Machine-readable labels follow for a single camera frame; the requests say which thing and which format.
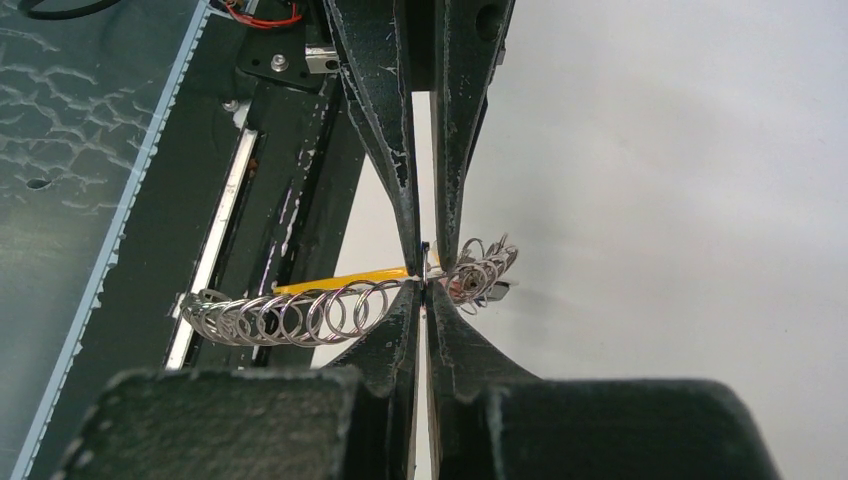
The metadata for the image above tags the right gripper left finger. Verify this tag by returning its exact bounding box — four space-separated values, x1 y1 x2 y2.
54 281 423 479

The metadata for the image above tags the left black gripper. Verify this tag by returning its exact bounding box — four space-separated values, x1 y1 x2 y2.
324 0 515 273

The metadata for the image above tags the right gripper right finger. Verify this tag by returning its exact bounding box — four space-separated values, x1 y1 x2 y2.
424 281 779 479

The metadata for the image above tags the metal keyring with small rings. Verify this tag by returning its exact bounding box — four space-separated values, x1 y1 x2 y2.
178 236 519 348

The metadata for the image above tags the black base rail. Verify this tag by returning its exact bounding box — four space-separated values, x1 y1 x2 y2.
25 1 365 479

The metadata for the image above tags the white cable duct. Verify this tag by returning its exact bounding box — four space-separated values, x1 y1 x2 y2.
7 1 209 479

